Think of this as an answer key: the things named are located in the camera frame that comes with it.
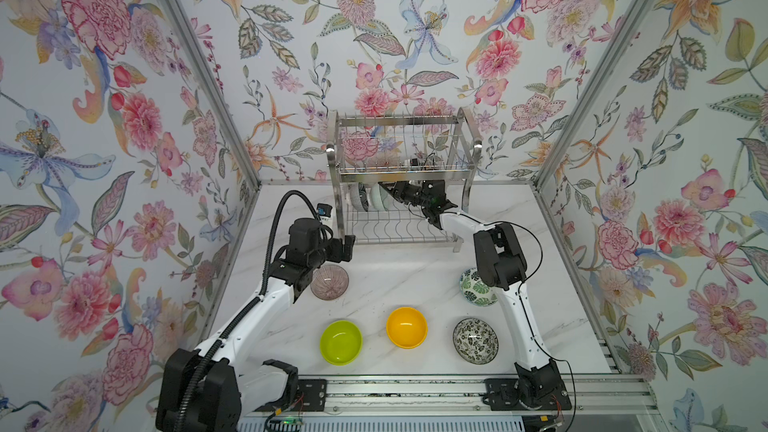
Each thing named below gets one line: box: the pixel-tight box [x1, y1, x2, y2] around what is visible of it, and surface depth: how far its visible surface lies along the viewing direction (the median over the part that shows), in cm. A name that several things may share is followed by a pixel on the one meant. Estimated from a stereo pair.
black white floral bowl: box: [453, 317, 499, 365], surface depth 83 cm
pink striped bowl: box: [310, 264, 349, 301], surface depth 93 cm
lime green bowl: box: [319, 320, 363, 367], surface depth 82 cm
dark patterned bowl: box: [350, 182, 369, 212], surface depth 105 cm
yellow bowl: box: [386, 306, 428, 350], surface depth 85 cm
